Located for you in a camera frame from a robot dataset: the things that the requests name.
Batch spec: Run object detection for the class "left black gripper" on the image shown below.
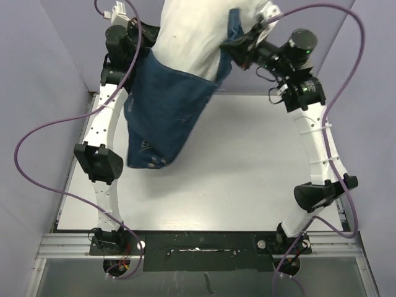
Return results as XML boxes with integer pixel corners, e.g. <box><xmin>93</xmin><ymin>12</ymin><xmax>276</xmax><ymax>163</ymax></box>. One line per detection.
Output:
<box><xmin>126</xmin><ymin>17</ymin><xmax>167</xmax><ymax>66</ymax></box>

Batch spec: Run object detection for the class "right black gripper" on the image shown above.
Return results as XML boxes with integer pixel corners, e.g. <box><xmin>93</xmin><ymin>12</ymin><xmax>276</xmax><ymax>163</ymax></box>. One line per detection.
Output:
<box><xmin>215</xmin><ymin>25</ymin><xmax>289</xmax><ymax>80</ymax></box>

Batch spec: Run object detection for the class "white pillow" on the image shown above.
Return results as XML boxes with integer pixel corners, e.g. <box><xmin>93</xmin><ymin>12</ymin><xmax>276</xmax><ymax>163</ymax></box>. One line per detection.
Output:
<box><xmin>152</xmin><ymin>0</ymin><xmax>281</xmax><ymax>81</ymax></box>

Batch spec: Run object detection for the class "dark blue embroidered pillowcase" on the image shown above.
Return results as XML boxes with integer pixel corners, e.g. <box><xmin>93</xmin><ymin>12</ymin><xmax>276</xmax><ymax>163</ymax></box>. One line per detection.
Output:
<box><xmin>124</xmin><ymin>25</ymin><xmax>232</xmax><ymax>169</ymax></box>

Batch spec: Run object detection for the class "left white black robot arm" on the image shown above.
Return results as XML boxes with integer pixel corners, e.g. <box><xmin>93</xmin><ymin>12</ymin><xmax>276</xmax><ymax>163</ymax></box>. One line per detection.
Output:
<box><xmin>74</xmin><ymin>19</ymin><xmax>159</xmax><ymax>254</ymax></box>

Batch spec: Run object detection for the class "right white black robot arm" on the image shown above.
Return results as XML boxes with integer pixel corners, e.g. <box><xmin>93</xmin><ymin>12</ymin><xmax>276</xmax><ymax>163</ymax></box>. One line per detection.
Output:
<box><xmin>220</xmin><ymin>28</ymin><xmax>358</xmax><ymax>253</ymax></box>

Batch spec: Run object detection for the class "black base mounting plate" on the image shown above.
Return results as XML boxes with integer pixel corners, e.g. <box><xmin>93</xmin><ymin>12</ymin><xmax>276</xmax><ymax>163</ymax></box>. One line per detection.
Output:
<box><xmin>89</xmin><ymin>231</ymin><xmax>312</xmax><ymax>275</ymax></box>

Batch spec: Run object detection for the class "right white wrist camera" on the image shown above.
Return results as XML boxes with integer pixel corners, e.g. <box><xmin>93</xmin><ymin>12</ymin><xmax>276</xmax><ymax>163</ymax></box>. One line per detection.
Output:
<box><xmin>256</xmin><ymin>1</ymin><xmax>282</xmax><ymax>40</ymax></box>

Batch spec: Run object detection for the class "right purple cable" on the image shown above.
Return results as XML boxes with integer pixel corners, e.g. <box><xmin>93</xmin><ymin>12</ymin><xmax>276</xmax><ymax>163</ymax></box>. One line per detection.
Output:
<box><xmin>262</xmin><ymin>2</ymin><xmax>366</xmax><ymax>297</ymax></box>

